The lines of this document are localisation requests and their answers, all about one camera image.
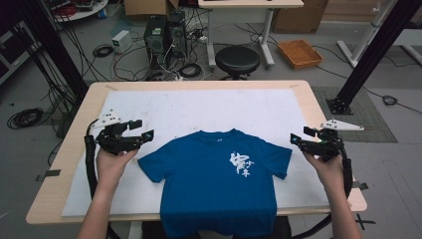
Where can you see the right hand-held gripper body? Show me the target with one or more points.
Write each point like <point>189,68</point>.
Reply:
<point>323,146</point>

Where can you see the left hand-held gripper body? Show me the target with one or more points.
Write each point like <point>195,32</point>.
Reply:
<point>114,139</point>

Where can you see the blue t-shirt with white print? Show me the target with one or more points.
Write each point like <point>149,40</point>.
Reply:
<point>199,186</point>

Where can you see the person's left hand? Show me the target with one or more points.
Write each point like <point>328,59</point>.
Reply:
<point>111,166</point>

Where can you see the person's right hand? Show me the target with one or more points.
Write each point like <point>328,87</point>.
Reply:
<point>328,174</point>

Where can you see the light wooden table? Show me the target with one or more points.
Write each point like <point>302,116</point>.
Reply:
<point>68,159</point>

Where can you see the grey floor mat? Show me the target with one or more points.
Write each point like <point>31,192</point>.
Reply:
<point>368,116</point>

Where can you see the grey tape strip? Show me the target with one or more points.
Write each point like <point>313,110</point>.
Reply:
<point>49,174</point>
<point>361,185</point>

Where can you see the white foam mat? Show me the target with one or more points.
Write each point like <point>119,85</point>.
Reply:
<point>199,109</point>

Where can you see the orange woven basket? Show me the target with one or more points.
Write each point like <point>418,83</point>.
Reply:
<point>300,53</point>

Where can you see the black computer tower green label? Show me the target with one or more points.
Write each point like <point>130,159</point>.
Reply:
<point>155,43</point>

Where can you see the small white device box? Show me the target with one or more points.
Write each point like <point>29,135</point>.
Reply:
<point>121,40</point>

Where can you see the black tape cross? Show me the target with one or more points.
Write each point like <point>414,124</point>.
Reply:
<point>364,221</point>

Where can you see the black round stool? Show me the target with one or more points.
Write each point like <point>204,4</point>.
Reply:
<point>237,59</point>

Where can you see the black metal stand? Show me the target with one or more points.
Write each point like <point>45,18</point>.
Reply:
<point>375,49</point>
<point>54,49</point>

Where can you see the large cardboard box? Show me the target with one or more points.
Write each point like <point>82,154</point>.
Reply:
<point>298,18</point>

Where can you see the small cardboard box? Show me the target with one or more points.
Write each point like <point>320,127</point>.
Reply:
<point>146,6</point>

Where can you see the round white table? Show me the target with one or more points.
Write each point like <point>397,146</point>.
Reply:
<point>83,11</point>

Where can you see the dark equipment rack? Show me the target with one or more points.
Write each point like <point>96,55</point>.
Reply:
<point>13,49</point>

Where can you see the white desk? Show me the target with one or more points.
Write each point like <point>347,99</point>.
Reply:
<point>252,3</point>

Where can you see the white metal frame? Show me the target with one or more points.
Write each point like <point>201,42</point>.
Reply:
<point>365,36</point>

